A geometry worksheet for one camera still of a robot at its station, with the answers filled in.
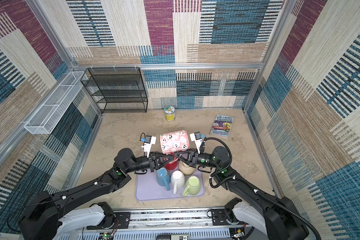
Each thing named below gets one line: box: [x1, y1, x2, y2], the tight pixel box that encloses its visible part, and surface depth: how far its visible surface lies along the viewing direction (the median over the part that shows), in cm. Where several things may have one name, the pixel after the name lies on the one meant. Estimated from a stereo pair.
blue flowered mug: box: [156, 167, 171, 191], surface depth 79 cm
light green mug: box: [182, 176, 201, 197], surface depth 77 cm
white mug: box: [170, 170, 185, 195], surface depth 79 cm
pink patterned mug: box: [159, 130, 190, 155], surface depth 64 cm
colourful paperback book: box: [210, 114, 234, 137], surface depth 110 cm
